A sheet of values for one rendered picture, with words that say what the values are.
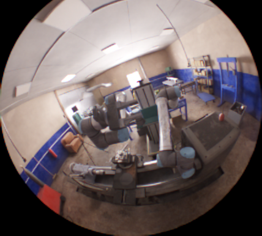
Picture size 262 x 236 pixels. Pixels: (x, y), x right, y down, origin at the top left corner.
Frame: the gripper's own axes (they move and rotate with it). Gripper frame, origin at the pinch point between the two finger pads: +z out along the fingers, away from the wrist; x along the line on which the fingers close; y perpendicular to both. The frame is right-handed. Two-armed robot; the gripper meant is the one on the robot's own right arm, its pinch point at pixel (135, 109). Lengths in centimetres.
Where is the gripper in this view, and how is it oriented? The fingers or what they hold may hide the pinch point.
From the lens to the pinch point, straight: 36.8
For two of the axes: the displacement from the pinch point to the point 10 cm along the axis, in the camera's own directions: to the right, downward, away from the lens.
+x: 2.1, 8.4, -4.9
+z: 9.2, -3.4, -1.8
